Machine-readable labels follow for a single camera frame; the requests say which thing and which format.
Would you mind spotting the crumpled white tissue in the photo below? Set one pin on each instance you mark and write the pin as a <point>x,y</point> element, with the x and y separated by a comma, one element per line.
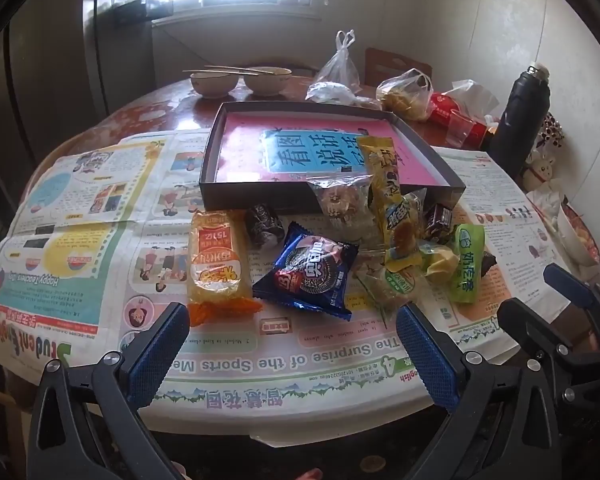
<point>545,205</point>

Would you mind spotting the colourful newspaper sheet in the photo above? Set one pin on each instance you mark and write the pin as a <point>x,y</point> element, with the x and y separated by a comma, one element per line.
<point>500,195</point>
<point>105,240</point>

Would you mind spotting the black thermos bottle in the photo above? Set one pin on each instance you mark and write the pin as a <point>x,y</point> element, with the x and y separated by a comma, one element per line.
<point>520,115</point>

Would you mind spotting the red patterned bowl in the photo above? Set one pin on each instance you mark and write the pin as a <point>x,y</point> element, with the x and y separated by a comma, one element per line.
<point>580,240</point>

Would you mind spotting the brown chocolate bar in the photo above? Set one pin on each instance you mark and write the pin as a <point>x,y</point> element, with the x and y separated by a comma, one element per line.
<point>437,220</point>

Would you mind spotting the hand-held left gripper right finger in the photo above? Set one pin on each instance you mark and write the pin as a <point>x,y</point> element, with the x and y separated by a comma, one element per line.
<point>425,355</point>

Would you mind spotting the clear plastic cup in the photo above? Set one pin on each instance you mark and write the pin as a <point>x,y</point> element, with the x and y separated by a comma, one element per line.
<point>460,130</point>

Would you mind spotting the orange rice cracker packet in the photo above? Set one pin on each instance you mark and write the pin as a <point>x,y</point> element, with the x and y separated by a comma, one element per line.
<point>215,265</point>

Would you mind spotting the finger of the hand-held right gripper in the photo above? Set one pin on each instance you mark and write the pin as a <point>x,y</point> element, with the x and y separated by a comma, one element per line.
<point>530,325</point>
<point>570,287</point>

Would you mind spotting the cream ceramic bowl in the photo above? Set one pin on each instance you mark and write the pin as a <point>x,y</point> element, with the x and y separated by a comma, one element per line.
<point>267,82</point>
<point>212,85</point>

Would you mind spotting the round biscuit green label packet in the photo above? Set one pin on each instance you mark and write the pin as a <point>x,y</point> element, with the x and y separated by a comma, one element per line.
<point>400,282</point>

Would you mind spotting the white plastic bag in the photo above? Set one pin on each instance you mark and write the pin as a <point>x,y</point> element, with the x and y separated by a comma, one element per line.
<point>337,67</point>

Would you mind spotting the long yellow snack packet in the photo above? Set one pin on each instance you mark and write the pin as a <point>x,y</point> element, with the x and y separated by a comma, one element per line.
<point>380,170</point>

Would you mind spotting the dark cardboard box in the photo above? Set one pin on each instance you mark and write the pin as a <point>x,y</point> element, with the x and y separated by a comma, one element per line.
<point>230,195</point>

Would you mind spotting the white rabbit figurine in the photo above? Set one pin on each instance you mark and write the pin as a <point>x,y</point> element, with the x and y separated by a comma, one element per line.
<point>540,172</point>

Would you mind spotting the blue cookie packet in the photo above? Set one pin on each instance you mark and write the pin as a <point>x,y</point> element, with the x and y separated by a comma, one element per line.
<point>310,270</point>

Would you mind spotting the green and yellow snack packet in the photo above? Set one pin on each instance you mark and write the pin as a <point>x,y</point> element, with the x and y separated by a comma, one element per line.
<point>467,260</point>

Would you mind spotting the pink and blue book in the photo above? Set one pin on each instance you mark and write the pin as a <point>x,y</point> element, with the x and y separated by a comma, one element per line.
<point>240,145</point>

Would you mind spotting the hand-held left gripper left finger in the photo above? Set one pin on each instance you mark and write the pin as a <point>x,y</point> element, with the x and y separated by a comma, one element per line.
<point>155,355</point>

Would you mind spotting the brown wooden chair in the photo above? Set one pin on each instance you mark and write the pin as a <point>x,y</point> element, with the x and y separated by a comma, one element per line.
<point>380,67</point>

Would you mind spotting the dark round cake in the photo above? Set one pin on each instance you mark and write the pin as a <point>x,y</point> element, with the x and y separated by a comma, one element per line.
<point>262,222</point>

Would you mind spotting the small black snack packet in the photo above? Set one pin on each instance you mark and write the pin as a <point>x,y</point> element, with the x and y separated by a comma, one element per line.
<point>489,262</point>

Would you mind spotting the clear bag of yellow food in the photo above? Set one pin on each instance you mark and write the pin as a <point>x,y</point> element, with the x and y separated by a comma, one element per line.
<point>405,97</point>

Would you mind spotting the grey refrigerator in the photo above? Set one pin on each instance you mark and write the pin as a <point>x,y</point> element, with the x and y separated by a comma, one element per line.
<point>45,60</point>

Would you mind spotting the clear pastry packet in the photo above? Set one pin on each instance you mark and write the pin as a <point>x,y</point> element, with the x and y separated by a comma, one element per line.
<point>337,200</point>

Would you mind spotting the red tissue pack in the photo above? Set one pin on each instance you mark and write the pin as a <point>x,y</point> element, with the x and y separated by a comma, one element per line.
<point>442,107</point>

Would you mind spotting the dried flower decoration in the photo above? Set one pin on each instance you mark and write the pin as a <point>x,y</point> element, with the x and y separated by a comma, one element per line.
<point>551,132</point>

